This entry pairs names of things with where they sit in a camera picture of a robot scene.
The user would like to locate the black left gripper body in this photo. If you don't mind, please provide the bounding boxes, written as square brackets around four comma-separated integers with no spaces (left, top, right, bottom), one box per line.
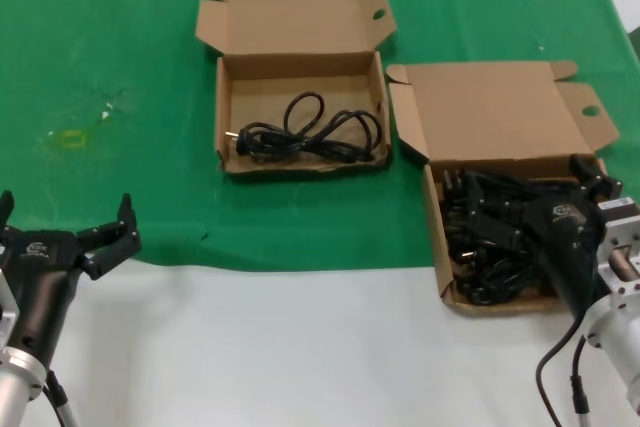
[0,227,87,366]

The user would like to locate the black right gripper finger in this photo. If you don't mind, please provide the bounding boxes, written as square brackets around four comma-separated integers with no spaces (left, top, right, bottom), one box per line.
[467,174,527,248]
[569,152,625,203]

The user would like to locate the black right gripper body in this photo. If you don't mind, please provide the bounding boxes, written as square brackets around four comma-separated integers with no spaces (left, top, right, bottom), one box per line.
[522,196,609,321]

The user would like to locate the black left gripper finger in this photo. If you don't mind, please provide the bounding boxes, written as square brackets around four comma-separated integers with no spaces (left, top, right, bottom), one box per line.
[75,192,143,282]
[0,190,16,238]

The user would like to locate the black looped power cable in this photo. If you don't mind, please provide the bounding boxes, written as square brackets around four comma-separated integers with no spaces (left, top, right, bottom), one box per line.
[223,91,386,167]

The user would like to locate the cardboard box with torn edge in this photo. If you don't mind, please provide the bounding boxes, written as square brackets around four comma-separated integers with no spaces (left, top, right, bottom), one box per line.
[194,0,399,177]

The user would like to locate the white paper sheet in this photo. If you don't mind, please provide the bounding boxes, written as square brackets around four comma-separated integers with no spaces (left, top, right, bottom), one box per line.
[599,0,640,33]

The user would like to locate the green tablecloth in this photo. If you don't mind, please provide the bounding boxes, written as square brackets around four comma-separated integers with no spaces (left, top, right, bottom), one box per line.
[0,0,640,276]

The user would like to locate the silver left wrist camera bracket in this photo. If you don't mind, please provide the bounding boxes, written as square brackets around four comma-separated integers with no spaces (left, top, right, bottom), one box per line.
[0,266,22,348]

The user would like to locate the cardboard box holding cables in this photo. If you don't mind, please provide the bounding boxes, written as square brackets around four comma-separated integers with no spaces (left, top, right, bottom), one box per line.
[387,60,622,319]

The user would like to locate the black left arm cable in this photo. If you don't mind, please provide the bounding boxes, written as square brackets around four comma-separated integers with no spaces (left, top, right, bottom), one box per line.
[42,369,79,427]

